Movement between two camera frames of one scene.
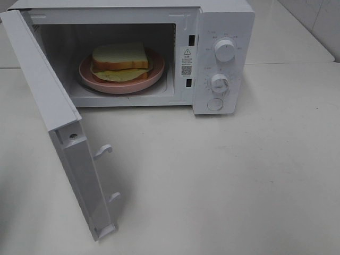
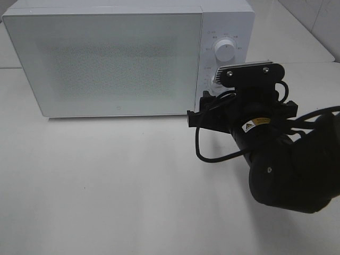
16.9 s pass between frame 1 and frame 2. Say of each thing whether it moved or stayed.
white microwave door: moved
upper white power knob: stayed
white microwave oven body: stayed
